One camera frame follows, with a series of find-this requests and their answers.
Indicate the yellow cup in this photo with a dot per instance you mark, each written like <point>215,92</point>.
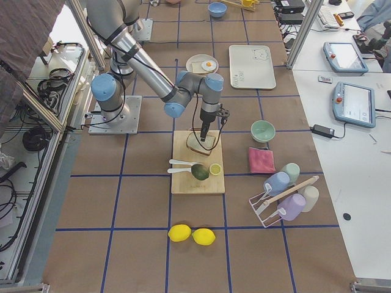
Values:
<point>249,3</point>

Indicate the blue bowl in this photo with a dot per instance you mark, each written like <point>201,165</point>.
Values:
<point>217,9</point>

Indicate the green cup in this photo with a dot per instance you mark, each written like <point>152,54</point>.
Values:
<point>293,172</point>

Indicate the white wire cup rack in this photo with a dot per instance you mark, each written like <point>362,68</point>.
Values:
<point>265,207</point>

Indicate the far teach pendant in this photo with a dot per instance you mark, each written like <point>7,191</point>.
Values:
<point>344,58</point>

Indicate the near teach pendant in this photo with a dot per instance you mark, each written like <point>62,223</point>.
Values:
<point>354,104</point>

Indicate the yellow lemon right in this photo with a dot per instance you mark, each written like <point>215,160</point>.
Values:
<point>204,236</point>

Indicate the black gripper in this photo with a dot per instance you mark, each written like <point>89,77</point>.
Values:
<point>206,118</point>

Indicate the bread slice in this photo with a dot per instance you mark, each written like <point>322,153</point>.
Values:
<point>195,143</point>
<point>196,67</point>

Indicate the teach pendant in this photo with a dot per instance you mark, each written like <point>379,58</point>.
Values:
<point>354,104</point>
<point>344,58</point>

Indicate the green bowl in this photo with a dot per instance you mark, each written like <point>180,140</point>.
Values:
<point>262,131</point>

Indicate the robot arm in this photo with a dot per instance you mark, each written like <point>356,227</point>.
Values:
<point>113,22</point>

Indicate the cream cup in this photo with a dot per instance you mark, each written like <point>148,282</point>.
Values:
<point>311,195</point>

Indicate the yellow lemon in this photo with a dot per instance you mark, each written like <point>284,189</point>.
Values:
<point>204,236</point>
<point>179,233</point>

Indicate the pink cloth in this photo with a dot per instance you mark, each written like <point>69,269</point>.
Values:
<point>261,161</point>

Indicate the fried egg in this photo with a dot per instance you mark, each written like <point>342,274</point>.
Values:
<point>209,65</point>

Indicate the avocado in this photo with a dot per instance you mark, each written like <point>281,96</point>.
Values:
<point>200,172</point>

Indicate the cream bear tray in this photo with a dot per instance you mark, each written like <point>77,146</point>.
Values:
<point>251,67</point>

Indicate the cream round plate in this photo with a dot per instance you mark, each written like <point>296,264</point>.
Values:
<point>200,58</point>

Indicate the blue cup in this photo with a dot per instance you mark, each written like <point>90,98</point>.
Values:
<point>276,184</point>

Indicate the wooden cutting board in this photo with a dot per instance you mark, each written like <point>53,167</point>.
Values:
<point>184,182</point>

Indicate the black power adapter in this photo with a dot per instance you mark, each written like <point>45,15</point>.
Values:
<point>322,131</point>

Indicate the white plastic fork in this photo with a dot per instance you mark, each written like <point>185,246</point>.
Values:
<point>179,162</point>

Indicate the lemon slice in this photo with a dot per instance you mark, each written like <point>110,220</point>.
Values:
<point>215,169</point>

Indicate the white plastic spoon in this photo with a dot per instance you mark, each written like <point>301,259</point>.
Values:
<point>178,170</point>

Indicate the purple cup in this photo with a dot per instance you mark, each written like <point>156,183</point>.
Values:
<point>291,207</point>

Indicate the yellow lemon left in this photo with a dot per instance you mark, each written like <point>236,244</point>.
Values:
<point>179,233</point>

